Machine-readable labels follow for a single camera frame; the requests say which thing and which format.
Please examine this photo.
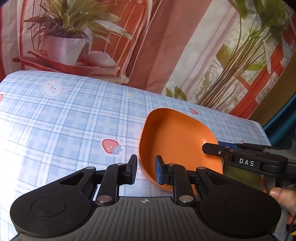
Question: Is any teal curtain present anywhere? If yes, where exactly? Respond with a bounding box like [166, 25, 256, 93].
[263, 94, 296, 150]

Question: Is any black cable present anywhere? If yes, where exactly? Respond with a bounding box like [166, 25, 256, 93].
[283, 212, 296, 241]

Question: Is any person's right hand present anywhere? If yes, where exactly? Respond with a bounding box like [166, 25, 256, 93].
[261, 186, 296, 225]

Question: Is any printed plant backdrop cloth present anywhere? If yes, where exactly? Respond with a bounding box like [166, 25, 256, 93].
[1, 1, 295, 118]

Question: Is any green squarish bowl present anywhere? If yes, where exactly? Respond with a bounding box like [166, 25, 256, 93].
[223, 162, 267, 193]

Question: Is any blue plaid tablecloth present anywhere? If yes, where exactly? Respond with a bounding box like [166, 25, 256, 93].
[1, 71, 269, 240]

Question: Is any orange squarish bowl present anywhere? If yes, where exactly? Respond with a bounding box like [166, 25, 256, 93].
[138, 108, 223, 192]

